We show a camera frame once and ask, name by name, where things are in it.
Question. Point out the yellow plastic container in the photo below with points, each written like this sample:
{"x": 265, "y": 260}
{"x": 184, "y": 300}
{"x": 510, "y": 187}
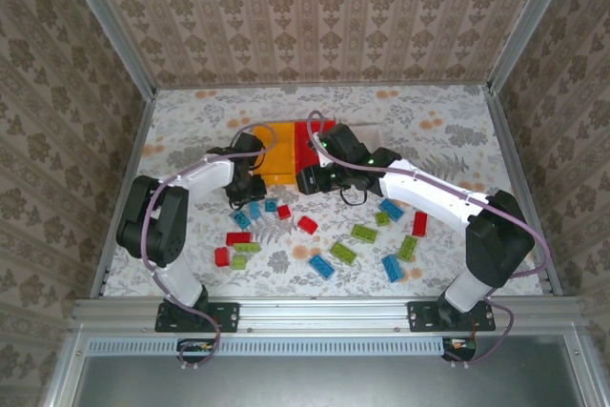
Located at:
{"x": 281, "y": 159}

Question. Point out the red plastic container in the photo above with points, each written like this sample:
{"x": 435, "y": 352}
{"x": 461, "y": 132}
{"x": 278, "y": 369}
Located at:
{"x": 305, "y": 145}

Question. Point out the white plastic container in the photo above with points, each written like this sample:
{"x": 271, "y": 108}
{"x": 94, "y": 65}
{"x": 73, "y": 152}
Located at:
{"x": 372, "y": 133}

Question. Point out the long thin green lego brick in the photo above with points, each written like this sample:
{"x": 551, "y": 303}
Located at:
{"x": 247, "y": 248}

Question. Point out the aluminium table side rail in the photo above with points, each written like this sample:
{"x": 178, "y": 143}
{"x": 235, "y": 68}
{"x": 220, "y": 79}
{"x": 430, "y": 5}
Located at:
{"x": 519, "y": 178}
{"x": 116, "y": 216}

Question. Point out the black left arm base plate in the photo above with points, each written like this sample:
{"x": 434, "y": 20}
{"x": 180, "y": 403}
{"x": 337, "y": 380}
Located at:
{"x": 224, "y": 316}

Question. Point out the small blue lego brick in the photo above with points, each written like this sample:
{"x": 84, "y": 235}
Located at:
{"x": 270, "y": 205}

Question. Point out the aluminium frame post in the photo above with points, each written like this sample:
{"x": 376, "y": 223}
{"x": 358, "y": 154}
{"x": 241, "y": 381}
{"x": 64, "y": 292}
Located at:
{"x": 109, "y": 26}
{"x": 529, "y": 26}

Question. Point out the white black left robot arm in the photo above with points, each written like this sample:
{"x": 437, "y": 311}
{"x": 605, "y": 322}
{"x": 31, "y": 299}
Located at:
{"x": 178, "y": 278}

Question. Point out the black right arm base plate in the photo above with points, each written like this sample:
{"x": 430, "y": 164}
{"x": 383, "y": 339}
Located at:
{"x": 424, "y": 316}

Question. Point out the small green lego brick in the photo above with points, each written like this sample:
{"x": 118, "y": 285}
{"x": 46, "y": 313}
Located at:
{"x": 381, "y": 218}
{"x": 238, "y": 262}

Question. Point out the aluminium mounting rail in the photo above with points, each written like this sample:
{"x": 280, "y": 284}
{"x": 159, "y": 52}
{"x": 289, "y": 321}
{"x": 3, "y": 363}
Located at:
{"x": 324, "y": 314}

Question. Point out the small red lego brick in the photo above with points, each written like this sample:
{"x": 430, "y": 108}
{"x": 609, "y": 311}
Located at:
{"x": 284, "y": 212}

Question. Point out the grey metal panel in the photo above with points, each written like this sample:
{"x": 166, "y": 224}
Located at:
{"x": 324, "y": 380}

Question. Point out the long red lego brick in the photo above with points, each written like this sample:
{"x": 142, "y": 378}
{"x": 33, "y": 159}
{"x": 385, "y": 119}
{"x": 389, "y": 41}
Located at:
{"x": 238, "y": 238}

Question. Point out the square red lego brick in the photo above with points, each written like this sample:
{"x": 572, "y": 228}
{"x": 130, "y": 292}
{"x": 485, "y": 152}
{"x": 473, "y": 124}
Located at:
{"x": 222, "y": 256}

